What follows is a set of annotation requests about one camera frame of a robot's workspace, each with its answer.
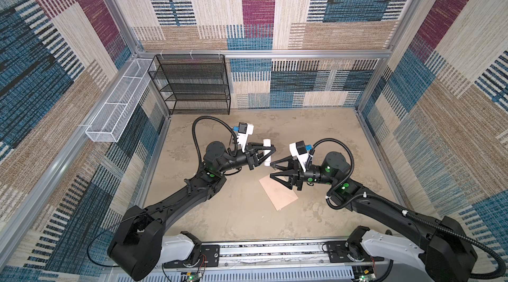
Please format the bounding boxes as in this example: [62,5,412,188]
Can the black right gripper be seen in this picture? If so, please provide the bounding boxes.
[270,154,336,191]

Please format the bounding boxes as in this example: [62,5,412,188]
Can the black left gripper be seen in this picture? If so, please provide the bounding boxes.
[216,144,273,176]

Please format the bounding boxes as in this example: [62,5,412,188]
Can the white glue stick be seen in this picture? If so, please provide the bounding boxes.
[263,139,271,166]

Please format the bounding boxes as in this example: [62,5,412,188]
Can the pink envelope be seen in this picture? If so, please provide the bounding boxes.
[259,176,298,211]

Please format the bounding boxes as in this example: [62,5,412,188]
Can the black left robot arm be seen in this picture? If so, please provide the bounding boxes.
[107,141,276,281]

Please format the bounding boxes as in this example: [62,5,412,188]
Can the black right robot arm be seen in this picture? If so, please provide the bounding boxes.
[270,152,478,281]

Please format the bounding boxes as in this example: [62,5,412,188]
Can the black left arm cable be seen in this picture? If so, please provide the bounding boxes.
[86,116,239,269]

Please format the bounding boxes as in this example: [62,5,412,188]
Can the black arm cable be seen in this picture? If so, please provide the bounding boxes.
[311,137,507,281]
[86,116,239,269]

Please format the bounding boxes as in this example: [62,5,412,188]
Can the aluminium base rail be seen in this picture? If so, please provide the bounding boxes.
[98,237,449,282]

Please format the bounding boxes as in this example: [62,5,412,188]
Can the black wire shelf rack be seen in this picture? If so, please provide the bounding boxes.
[148,54,231,115]

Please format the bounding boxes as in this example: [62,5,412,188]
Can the white wire mesh basket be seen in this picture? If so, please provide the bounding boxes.
[85,58,152,143]

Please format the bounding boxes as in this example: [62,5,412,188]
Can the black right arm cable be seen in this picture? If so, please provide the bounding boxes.
[311,137,507,281]

